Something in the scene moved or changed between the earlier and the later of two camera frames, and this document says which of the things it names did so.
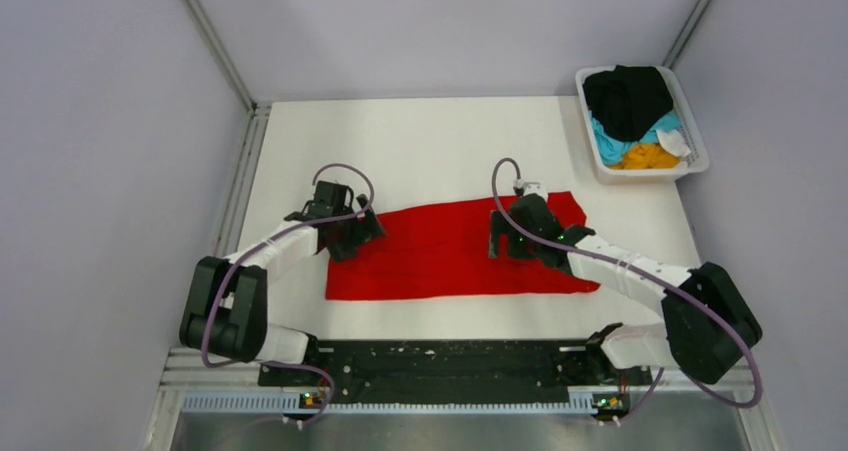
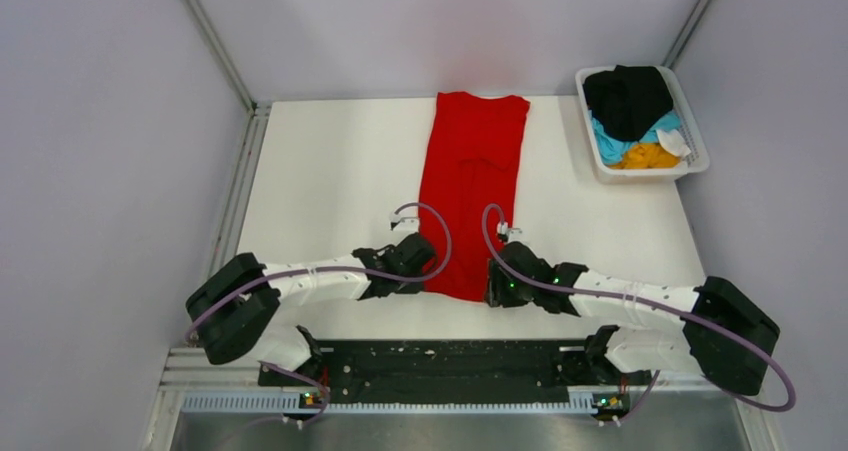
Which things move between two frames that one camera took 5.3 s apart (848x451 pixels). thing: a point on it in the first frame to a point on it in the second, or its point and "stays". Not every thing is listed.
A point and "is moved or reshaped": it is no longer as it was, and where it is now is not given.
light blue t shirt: x=613 y=150 stays
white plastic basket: x=697 y=162 stays
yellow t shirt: x=648 y=155 stays
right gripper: x=500 y=226 to x=496 y=294
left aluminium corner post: x=214 y=40 stays
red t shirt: x=445 y=251 is moved or reshaped
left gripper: x=344 y=248 to x=409 y=289
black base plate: x=455 y=367 stays
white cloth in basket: x=673 y=142 stays
